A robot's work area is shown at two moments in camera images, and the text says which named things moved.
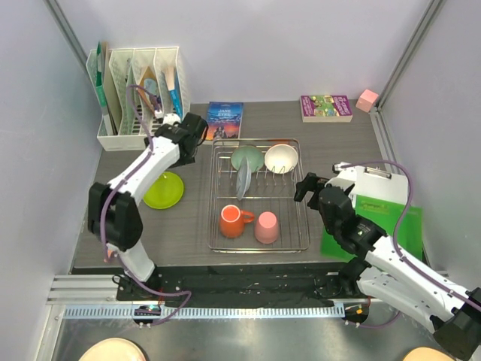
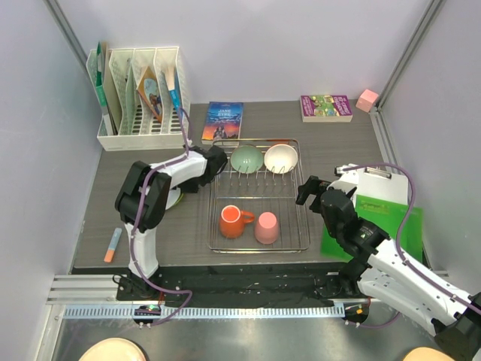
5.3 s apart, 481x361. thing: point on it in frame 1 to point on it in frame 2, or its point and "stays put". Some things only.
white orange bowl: x=281 y=159 stays put
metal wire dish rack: x=252 y=207 stays put
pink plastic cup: x=267 y=228 stays put
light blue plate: x=243 y=178 to x=173 y=195
